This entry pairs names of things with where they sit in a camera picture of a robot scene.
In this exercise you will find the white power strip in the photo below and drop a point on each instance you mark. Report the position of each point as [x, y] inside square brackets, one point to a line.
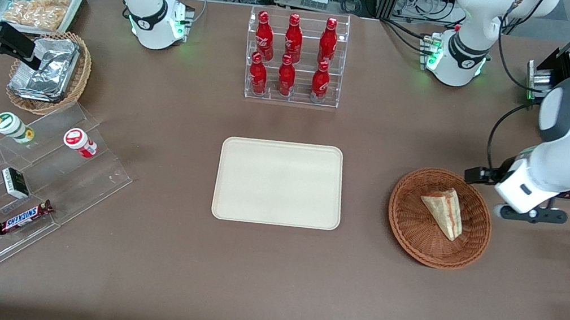
[314, 0]

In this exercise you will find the Snickers chocolate bar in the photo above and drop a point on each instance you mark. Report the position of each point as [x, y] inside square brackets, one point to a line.
[24, 218]

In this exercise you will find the brown wicker basket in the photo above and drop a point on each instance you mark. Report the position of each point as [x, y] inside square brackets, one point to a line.
[407, 219]

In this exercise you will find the green lid white cup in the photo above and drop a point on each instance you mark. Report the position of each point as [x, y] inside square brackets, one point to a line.
[10, 125]

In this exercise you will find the aluminium foil container stack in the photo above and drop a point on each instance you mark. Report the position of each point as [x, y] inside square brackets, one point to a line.
[47, 71]

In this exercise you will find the clear bag of chips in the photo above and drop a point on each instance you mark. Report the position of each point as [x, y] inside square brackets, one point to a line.
[36, 12]

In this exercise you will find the beige plastic tray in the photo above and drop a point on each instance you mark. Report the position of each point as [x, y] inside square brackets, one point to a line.
[281, 182]

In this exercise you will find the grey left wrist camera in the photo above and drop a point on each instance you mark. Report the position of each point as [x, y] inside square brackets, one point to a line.
[534, 214]

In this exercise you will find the light wicker basket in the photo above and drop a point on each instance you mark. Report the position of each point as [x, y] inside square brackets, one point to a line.
[77, 81]

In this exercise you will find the red cola bottle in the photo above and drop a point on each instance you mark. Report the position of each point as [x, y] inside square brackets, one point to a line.
[286, 77]
[263, 36]
[328, 41]
[320, 82]
[293, 38]
[258, 75]

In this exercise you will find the clear acrylic stepped display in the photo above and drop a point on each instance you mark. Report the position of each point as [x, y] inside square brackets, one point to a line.
[87, 180]

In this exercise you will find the red lid white cup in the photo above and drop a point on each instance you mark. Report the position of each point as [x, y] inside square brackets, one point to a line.
[77, 140]

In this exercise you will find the triangle sandwich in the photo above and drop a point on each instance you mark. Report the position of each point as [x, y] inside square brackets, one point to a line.
[445, 211]

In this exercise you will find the clear acrylic bottle rack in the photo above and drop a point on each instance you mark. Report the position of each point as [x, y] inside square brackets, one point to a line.
[298, 96]

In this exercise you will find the small black box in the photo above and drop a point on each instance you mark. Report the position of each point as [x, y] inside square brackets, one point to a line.
[15, 183]

